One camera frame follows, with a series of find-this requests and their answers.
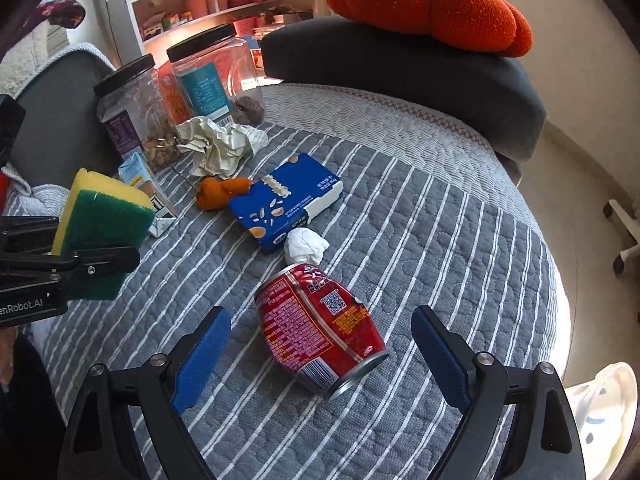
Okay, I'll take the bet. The yellow green sponge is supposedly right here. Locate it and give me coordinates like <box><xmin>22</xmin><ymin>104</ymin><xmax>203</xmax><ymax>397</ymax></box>
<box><xmin>51</xmin><ymin>168</ymin><xmax>155</xmax><ymax>300</ymax></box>

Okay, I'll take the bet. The light blue milk carton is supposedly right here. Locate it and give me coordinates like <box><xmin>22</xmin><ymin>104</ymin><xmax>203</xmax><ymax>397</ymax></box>
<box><xmin>118</xmin><ymin>152</ymin><xmax>178</xmax><ymax>238</ymax></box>

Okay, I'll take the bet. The blue white snack box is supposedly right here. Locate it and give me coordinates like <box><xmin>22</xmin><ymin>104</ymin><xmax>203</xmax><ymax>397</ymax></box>
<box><xmin>229</xmin><ymin>153</ymin><xmax>344</xmax><ymax>254</ymax></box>

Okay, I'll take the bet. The crushed red drink can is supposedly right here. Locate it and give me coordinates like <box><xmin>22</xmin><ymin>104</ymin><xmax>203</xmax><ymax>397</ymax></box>
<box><xmin>254</xmin><ymin>263</ymin><xmax>388</xmax><ymax>399</ymax></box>

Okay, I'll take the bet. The white trash bin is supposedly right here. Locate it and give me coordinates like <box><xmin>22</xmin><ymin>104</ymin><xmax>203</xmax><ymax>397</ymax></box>
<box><xmin>565</xmin><ymin>362</ymin><xmax>638</xmax><ymax>480</ymax></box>

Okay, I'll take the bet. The orange peel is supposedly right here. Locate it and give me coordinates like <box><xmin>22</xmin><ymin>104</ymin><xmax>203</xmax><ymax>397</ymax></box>
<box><xmin>196</xmin><ymin>177</ymin><xmax>253</xmax><ymax>211</ymax></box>

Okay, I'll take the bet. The purple label nut jar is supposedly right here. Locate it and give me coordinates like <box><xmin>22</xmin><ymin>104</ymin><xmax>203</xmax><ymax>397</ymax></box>
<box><xmin>93</xmin><ymin>54</ymin><xmax>181</xmax><ymax>172</ymax></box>

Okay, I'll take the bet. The crumpled cream paper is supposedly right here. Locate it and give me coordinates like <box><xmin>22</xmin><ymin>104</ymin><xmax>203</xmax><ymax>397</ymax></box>
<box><xmin>177</xmin><ymin>116</ymin><xmax>269</xmax><ymax>179</ymax></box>

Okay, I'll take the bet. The crumpled white tissue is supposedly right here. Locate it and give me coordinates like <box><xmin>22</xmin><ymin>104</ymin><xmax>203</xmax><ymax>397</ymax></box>
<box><xmin>283</xmin><ymin>228</ymin><xmax>330</xmax><ymax>266</ymax></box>

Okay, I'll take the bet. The teal label macadamia jar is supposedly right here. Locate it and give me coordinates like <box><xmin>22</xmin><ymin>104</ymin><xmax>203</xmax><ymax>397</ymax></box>
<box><xmin>166</xmin><ymin>23</ymin><xmax>266</xmax><ymax>127</ymax></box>

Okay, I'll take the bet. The striped grey quilted cover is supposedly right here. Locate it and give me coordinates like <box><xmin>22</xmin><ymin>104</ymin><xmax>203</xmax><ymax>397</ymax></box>
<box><xmin>1</xmin><ymin>84</ymin><xmax>570</xmax><ymax>479</ymax></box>

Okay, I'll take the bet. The dark grey sofa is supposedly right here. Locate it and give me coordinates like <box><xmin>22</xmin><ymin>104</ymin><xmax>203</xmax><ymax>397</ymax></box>
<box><xmin>1</xmin><ymin>18</ymin><xmax>546</xmax><ymax>186</ymax></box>

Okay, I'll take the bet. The orange pumpkin cushion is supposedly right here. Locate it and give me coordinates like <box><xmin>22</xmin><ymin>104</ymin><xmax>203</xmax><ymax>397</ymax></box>
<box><xmin>326</xmin><ymin>0</ymin><xmax>534</xmax><ymax>58</ymax></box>

